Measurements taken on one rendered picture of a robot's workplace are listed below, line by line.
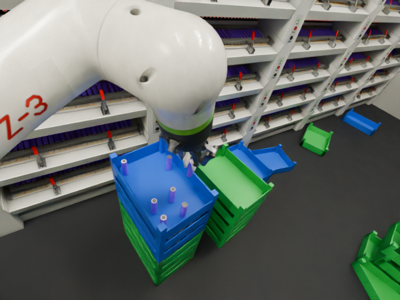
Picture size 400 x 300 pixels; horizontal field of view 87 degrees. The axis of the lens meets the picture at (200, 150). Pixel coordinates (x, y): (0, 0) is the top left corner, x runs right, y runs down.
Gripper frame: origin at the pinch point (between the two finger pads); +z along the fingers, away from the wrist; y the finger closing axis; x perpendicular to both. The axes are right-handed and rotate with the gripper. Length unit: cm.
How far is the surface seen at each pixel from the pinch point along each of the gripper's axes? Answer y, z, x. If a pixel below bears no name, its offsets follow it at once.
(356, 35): 57, 45, 131
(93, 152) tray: -46, 32, -3
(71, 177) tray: -57, 45, -17
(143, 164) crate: -17.9, 17.2, -2.7
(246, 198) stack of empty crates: 22.8, 38.1, 4.4
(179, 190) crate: -1.9, 15.3, -6.5
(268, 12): 3, 7, 75
